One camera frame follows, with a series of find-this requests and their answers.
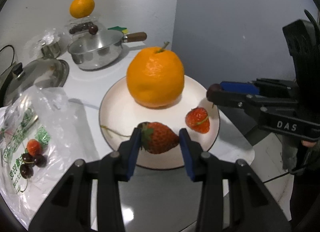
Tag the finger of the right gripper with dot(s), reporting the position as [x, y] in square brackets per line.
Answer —
[254, 106]
[261, 86]

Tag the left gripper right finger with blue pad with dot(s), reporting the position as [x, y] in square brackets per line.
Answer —
[233, 198]

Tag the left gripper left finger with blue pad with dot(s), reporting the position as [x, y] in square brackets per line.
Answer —
[68, 205]

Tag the lone dark cherry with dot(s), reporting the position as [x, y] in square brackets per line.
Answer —
[213, 94]

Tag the strawberry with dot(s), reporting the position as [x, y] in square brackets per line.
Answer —
[157, 138]
[198, 120]
[34, 147]

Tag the hand holding right gripper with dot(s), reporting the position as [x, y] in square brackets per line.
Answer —
[312, 146]

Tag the clear plastic bag, green print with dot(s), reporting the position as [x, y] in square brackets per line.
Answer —
[42, 133]

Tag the orange on white plate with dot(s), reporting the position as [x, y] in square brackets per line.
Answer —
[155, 77]

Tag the white round plate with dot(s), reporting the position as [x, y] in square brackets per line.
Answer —
[119, 114]

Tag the large pan with glass lid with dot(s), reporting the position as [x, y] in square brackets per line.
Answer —
[43, 73]

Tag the green yellow sponge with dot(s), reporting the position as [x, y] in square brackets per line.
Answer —
[120, 29]

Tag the small steel saucepan with lid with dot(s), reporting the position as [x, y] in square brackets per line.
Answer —
[93, 52]

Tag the crumpled clear bag with tins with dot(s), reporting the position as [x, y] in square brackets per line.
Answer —
[48, 45]

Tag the glass jar with fruit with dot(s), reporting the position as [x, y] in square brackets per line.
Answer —
[77, 28]

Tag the orange on glass jar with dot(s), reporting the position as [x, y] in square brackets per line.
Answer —
[81, 8]

